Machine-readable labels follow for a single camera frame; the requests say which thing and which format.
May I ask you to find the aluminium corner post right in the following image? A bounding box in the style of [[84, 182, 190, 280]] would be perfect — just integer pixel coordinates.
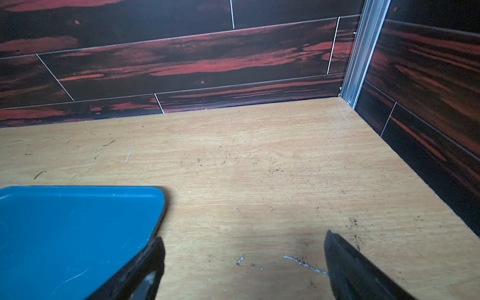
[[339, 0, 391, 109]]

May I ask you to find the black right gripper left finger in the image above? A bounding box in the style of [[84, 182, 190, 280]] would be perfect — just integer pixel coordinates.
[[87, 237, 166, 300]]

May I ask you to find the blue plastic tray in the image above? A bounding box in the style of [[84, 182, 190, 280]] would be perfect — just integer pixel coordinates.
[[1, 186, 166, 300]]

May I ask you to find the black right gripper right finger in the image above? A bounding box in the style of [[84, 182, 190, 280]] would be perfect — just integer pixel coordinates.
[[324, 231, 414, 300]]

